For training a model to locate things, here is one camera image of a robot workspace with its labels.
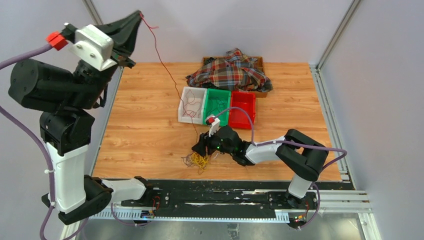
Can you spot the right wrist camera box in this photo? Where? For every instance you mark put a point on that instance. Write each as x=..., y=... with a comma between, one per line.
x=214, y=123

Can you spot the red plastic bin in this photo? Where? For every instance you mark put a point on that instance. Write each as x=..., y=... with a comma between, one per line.
x=247, y=102

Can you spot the green plastic bin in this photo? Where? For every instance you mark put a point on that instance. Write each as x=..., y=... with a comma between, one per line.
x=216, y=101

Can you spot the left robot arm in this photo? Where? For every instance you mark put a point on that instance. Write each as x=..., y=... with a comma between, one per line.
x=64, y=79

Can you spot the plaid flannel shirt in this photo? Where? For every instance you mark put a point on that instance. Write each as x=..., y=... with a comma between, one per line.
x=235, y=71

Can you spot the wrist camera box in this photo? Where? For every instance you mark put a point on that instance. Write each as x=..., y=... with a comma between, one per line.
x=94, y=47
x=214, y=123

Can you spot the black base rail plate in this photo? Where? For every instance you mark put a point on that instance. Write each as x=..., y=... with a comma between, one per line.
x=232, y=201

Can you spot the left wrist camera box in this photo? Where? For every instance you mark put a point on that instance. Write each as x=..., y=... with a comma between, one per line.
x=94, y=47

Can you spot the white plastic bin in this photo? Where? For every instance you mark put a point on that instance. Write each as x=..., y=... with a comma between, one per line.
x=191, y=106

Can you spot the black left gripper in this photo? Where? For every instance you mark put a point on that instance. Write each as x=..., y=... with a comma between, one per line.
x=124, y=40

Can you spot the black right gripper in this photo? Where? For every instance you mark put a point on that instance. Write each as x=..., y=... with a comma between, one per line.
x=200, y=148

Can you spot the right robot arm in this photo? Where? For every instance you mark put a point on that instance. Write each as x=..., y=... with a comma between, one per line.
x=302, y=154

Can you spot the wooden tray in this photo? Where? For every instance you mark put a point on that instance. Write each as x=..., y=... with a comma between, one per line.
x=259, y=64

